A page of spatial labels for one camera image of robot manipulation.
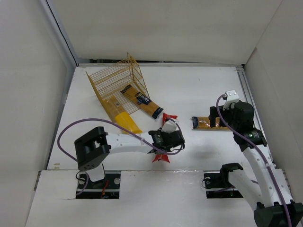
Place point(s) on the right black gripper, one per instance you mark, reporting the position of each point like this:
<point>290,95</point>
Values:
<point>215,113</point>

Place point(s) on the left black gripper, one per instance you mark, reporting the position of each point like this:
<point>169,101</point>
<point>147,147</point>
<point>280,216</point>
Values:
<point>176,137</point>

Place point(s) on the red white spaghetti bag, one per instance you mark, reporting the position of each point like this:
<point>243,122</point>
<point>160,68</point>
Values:
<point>162,157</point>

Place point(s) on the blue patterned spaghetti bag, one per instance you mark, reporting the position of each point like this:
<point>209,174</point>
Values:
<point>203,123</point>

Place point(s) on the yellow spaghetti bag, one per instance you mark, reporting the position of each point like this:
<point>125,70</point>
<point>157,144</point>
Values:
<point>119,115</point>

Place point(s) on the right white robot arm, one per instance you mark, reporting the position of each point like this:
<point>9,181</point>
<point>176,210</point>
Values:
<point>269,198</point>

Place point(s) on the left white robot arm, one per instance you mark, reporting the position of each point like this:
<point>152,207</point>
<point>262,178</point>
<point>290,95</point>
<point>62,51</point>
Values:
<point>93,147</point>

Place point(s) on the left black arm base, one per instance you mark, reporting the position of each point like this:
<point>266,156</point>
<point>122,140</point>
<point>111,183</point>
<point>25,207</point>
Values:
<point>107,188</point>

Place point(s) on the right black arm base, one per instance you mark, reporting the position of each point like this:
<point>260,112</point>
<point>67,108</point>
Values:
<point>216,188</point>

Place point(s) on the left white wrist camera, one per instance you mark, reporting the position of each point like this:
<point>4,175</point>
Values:
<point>170,126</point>

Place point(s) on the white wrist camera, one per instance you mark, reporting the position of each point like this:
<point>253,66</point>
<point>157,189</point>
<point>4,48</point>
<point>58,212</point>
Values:
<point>230,97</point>
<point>170,126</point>

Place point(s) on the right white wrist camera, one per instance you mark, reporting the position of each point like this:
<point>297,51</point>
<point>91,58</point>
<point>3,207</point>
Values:
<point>230,97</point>

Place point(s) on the aluminium rail right side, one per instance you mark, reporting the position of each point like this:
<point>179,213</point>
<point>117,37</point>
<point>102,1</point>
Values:
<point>246,96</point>

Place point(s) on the yellow wire mesh shelf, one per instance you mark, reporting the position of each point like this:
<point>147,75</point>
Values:
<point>111,80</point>

